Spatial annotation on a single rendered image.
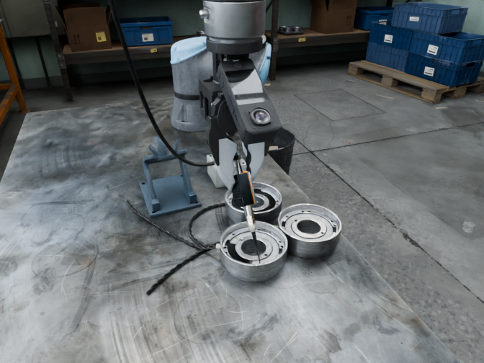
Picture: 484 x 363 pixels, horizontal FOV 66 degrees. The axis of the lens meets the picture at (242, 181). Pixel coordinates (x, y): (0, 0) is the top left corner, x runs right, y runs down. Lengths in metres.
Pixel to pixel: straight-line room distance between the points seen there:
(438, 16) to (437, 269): 2.84
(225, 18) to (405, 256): 1.66
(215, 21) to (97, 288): 0.41
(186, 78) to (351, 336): 0.74
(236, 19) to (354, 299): 0.40
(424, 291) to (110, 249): 1.43
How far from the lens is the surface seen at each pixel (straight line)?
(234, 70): 0.48
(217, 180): 0.78
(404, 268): 1.90
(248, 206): 0.55
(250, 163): 0.54
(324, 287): 0.59
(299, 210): 0.68
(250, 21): 0.46
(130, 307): 0.57
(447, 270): 1.97
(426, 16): 4.34
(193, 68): 1.02
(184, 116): 1.07
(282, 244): 0.60
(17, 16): 4.30
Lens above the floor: 1.22
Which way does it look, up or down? 31 degrees down
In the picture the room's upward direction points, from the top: straight up
